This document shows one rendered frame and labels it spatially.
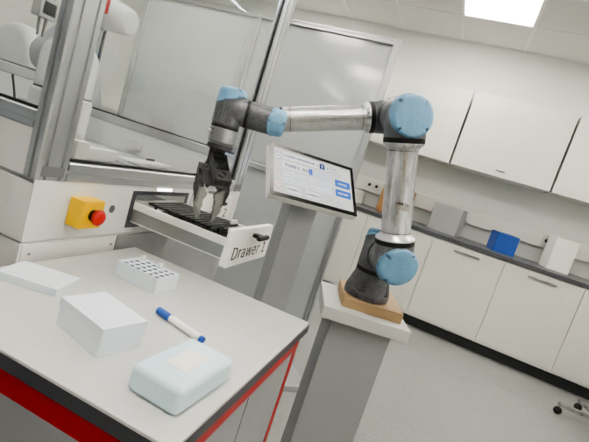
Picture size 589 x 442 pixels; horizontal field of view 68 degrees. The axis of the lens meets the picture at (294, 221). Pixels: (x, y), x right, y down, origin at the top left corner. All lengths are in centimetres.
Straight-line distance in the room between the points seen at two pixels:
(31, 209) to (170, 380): 58
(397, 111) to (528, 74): 386
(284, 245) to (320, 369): 98
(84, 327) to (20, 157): 47
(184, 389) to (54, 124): 67
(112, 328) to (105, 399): 12
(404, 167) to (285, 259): 123
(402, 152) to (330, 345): 64
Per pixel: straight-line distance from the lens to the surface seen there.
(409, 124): 121
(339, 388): 151
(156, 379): 69
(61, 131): 110
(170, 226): 128
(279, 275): 235
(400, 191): 124
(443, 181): 480
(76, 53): 110
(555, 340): 429
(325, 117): 132
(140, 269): 111
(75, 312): 83
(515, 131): 451
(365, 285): 142
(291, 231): 229
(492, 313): 419
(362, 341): 144
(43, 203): 113
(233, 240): 118
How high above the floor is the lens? 116
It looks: 8 degrees down
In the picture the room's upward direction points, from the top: 18 degrees clockwise
